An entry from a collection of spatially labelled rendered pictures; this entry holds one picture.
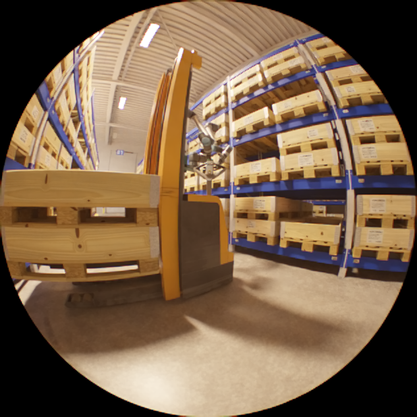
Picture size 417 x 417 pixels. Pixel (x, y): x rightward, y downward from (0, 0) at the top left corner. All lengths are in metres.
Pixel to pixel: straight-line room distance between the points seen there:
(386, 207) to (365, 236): 0.40
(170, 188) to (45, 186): 0.87
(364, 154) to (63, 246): 2.67
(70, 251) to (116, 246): 0.31
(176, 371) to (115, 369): 0.31
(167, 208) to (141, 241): 0.30
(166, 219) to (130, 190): 0.33
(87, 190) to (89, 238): 0.28
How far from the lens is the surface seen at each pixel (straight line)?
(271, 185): 2.22
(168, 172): 1.10
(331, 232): 1.90
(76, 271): 1.07
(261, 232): 2.22
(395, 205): 2.00
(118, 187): 0.96
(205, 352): 0.96
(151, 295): 1.34
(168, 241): 1.11
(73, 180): 0.99
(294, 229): 2.00
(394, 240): 2.03
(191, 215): 1.11
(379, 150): 2.05
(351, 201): 1.95
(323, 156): 2.00
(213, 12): 7.40
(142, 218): 0.97
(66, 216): 0.99
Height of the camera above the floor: 0.79
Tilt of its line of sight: 1 degrees down
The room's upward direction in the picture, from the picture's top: 1 degrees clockwise
